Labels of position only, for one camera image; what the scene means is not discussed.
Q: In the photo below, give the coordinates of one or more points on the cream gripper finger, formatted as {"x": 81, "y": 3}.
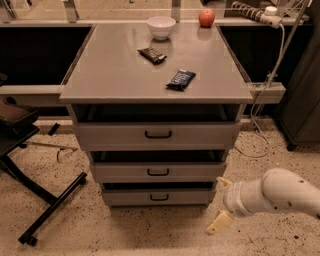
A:
{"x": 225, "y": 182}
{"x": 222, "y": 220}

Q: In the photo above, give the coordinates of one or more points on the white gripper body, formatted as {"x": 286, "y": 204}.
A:
{"x": 231, "y": 198}

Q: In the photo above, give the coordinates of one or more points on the grey drawer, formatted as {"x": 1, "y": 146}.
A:
{"x": 148, "y": 172}
{"x": 163, "y": 197}
{"x": 156, "y": 136}

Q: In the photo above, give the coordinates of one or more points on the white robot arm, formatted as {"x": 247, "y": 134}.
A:
{"x": 278, "y": 190}

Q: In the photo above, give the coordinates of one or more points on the grey drawer cabinet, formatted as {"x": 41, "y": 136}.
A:
{"x": 113, "y": 83}

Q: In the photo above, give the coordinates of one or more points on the grey bottom drawer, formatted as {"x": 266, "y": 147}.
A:
{"x": 163, "y": 197}

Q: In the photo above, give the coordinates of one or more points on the grey top drawer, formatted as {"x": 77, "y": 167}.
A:
{"x": 156, "y": 136}

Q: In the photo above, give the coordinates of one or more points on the dark cabinet at right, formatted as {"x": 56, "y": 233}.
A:
{"x": 298, "y": 113}

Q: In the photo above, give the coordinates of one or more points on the blue snack bag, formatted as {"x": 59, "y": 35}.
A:
{"x": 181, "y": 80}

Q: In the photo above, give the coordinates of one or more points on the brown snack bar wrapper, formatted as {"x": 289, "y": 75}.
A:
{"x": 152, "y": 55}

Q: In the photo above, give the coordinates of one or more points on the red apple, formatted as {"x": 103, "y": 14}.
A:
{"x": 206, "y": 18}

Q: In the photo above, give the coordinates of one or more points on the white bowl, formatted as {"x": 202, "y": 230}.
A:
{"x": 161, "y": 27}

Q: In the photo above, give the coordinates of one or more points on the white power strip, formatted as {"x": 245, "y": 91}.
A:
{"x": 267, "y": 16}

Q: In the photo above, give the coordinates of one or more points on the yellow stick on floor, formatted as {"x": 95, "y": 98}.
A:
{"x": 59, "y": 147}

